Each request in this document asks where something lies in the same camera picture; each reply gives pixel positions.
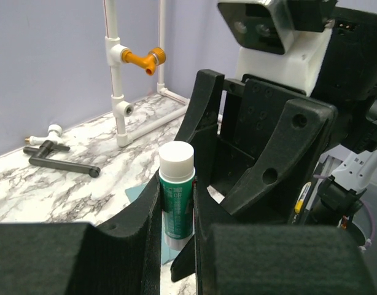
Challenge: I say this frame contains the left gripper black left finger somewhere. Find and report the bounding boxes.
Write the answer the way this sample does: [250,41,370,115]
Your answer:
[0,177,161,294]

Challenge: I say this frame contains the white pipe fitting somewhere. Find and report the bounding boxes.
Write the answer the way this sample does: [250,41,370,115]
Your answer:
[25,124,64,146]

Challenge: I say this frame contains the dark metal crank handle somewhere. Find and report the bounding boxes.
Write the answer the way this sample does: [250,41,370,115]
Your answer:
[23,140,101,178]

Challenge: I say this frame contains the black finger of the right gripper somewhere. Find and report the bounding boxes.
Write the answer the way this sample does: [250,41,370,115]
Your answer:
[174,69,225,184]

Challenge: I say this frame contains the yellow marker pen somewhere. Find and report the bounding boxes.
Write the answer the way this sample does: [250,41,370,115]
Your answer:
[294,181,312,214]

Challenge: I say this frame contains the teal paper envelope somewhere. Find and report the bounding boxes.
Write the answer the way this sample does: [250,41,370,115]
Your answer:
[124,184,183,265]

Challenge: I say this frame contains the white PVC pipe frame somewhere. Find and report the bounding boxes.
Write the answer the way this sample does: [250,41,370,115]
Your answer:
[103,1,189,148]

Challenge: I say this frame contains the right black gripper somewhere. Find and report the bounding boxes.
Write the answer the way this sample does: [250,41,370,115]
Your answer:
[219,6,377,224]

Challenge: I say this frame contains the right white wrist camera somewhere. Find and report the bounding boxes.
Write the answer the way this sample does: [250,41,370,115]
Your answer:
[217,0,336,96]

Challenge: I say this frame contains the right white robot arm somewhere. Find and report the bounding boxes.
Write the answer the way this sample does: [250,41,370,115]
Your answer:
[177,1,377,224]

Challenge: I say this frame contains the orange tap valve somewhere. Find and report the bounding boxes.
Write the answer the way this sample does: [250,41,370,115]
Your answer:
[121,47,166,76]

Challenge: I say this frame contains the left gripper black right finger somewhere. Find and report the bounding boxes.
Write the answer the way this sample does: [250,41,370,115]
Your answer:
[171,181,377,294]

